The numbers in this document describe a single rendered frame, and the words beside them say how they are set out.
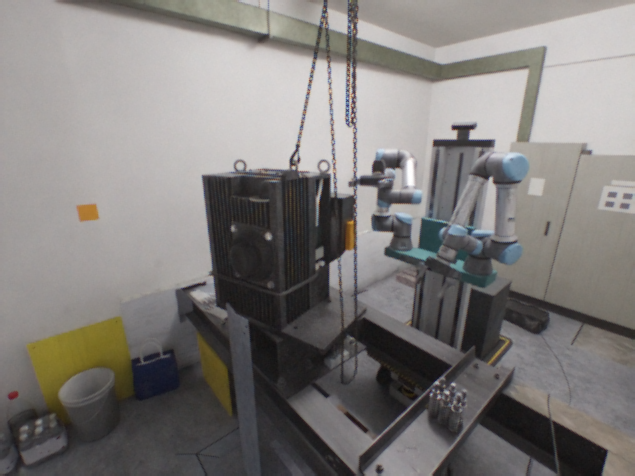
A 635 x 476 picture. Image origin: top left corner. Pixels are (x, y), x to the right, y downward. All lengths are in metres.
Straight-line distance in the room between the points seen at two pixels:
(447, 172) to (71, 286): 2.43
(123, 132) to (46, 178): 0.50
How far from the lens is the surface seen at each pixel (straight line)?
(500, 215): 1.67
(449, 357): 1.89
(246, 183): 1.53
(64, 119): 2.27
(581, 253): 3.88
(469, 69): 4.33
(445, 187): 2.09
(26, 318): 2.49
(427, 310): 2.38
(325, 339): 1.47
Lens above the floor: 1.77
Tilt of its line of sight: 18 degrees down
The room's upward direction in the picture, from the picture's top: straight up
